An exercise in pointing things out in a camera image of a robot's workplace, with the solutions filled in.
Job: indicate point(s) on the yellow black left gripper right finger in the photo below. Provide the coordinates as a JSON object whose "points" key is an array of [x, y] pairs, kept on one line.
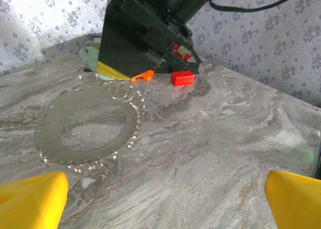
{"points": [[296, 204]]}

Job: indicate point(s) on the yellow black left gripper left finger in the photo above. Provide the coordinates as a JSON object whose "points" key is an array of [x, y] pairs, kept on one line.
{"points": [[30, 201]]}

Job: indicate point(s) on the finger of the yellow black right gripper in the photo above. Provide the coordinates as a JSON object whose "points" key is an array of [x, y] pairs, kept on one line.
{"points": [[130, 38]]}

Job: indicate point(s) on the pale green key tag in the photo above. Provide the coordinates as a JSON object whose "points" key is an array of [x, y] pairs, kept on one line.
{"points": [[87, 58]]}

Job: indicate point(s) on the silver perforated metal disc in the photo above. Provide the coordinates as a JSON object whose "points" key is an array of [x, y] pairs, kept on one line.
{"points": [[50, 128]]}

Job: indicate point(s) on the red block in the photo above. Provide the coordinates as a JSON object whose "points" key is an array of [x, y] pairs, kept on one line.
{"points": [[181, 78]]}

